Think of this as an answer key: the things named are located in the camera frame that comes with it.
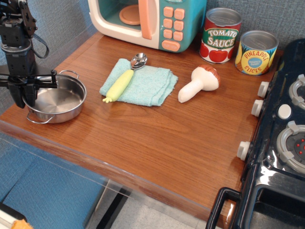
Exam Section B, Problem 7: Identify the tomato sauce can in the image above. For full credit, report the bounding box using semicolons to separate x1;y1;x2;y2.
200;8;242;63

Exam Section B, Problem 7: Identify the black toy stove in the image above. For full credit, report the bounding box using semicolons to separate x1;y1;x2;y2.
206;39;305;229

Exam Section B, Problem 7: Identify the teal toy microwave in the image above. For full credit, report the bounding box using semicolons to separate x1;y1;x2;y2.
88;0;207;53

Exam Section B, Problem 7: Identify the plush toy mushroom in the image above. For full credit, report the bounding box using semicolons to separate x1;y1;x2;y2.
178;64;221;103

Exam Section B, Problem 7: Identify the stainless steel pot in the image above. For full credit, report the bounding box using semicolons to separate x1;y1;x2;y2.
27;70;87;124

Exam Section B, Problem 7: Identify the spoon with yellow handle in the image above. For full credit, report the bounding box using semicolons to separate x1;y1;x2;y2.
102;53;148;103

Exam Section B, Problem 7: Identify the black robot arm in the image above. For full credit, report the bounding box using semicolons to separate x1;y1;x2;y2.
0;0;57;108

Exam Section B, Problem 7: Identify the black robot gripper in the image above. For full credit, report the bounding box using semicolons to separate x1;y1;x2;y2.
0;70;57;109

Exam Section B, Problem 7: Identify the orange object at corner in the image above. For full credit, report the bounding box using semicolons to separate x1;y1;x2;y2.
11;219;33;229

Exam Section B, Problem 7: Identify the black cable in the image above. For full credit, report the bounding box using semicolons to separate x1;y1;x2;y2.
30;33;50;59

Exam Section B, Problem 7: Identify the pineapple slices can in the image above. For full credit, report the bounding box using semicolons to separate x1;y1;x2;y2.
235;31;279;76

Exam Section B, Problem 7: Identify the light blue folded cloth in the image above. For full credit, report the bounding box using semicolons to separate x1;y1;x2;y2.
99;58;179;107

